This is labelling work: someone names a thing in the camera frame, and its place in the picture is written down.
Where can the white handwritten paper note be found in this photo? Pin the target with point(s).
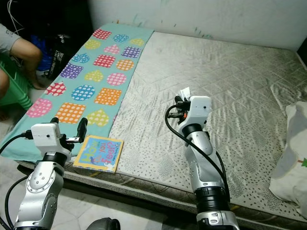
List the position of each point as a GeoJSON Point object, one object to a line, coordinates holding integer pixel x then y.
{"type": "Point", "coordinates": [184, 92]}

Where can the teal patterned blanket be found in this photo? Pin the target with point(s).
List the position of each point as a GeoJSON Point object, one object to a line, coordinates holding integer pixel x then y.
{"type": "Point", "coordinates": [91, 62]}

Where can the green plastic stool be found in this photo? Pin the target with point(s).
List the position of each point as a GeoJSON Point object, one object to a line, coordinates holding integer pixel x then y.
{"type": "Point", "coordinates": [19, 86]}

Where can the black bag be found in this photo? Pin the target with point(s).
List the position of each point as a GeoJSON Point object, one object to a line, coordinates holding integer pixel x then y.
{"type": "Point", "coordinates": [60, 52]}

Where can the dark bed frame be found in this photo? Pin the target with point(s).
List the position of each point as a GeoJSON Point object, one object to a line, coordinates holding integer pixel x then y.
{"type": "Point", "coordinates": [153, 203]}

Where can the left robot leg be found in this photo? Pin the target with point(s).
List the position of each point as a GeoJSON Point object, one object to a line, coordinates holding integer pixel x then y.
{"type": "Point", "coordinates": [105, 225]}

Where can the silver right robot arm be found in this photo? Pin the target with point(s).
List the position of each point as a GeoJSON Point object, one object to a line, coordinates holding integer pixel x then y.
{"type": "Point", "coordinates": [206, 163]}

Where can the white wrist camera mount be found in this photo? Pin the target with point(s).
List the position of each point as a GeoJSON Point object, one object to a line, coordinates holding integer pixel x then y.
{"type": "Point", "coordinates": [200, 108]}
{"type": "Point", "coordinates": [45, 136]}

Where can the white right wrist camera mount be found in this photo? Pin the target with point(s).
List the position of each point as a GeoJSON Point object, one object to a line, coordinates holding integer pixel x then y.
{"type": "Point", "coordinates": [200, 108]}

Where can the blue yellow children's book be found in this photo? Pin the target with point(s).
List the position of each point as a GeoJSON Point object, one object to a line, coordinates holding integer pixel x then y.
{"type": "Point", "coordinates": [100, 153]}

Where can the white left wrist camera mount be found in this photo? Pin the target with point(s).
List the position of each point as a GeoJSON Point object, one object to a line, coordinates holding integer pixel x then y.
{"type": "Point", "coordinates": [45, 136]}

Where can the grey quilted mattress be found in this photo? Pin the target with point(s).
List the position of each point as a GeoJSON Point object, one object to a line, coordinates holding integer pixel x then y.
{"type": "Point", "coordinates": [196, 62]}

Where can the blue cloth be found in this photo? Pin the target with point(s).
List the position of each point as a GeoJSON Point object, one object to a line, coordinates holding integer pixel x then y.
{"type": "Point", "coordinates": [45, 60]}

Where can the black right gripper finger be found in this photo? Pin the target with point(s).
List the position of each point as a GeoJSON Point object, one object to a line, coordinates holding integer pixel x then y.
{"type": "Point", "coordinates": [178, 100]}

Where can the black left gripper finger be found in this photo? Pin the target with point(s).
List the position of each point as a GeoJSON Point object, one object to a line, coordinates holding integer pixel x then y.
{"type": "Point", "coordinates": [82, 128]}

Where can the person in grey shirt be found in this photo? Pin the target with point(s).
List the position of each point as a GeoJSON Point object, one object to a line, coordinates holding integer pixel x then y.
{"type": "Point", "coordinates": [29, 52]}

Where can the white pillow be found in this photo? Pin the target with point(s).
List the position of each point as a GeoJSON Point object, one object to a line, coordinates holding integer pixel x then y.
{"type": "Point", "coordinates": [292, 158]}

